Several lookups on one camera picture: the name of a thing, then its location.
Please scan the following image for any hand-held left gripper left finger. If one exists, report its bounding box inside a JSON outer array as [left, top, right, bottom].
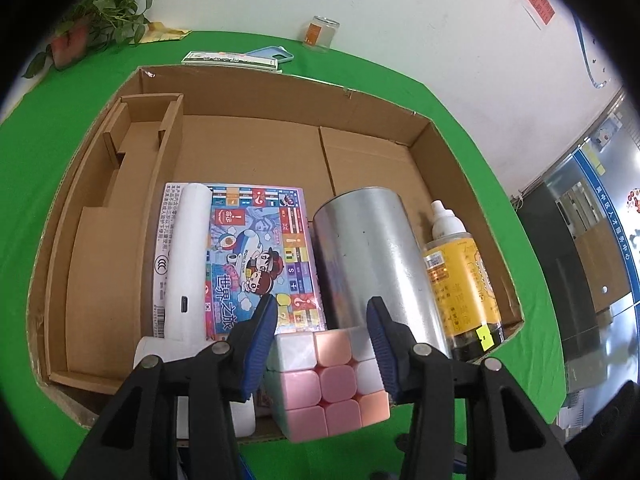
[[62, 294, 279, 480]]

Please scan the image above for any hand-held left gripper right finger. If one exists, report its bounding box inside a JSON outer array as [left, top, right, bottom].
[[366, 296, 583, 480]]

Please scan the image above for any pastel puzzle cube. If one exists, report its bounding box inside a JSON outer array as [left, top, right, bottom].
[[263, 326, 392, 443]]

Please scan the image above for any yellow bottle with white cap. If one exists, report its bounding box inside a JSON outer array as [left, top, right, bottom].
[[422, 200, 503, 366]]

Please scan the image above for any silver metal tin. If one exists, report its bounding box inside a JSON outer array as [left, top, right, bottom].
[[311, 186, 453, 361]]

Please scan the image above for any colourful board game box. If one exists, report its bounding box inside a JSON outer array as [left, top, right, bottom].
[[150, 181, 328, 418]]

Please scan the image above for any white handheld fan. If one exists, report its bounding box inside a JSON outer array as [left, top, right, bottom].
[[132, 182, 257, 438]]

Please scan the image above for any large cardboard box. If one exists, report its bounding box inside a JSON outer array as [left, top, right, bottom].
[[27, 65, 526, 448]]

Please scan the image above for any glass door with blue stripe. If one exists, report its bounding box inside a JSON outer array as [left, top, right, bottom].
[[510, 87, 640, 436]]

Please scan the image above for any blue phone case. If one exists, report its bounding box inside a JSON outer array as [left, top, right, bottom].
[[248, 45, 296, 65]]

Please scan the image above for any glass jar with orange label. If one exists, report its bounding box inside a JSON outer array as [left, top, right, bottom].
[[301, 15, 341, 54]]

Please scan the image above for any yellow envelope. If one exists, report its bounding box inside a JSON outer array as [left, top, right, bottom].
[[137, 21, 193, 45]]

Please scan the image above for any small potted plant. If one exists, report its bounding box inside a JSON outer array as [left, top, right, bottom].
[[21, 0, 160, 80]]

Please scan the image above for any blue wall decal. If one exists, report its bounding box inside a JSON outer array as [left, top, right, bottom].
[[570, 10, 613, 90]]

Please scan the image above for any red wall notice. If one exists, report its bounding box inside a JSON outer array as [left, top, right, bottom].
[[517, 0, 557, 28]]

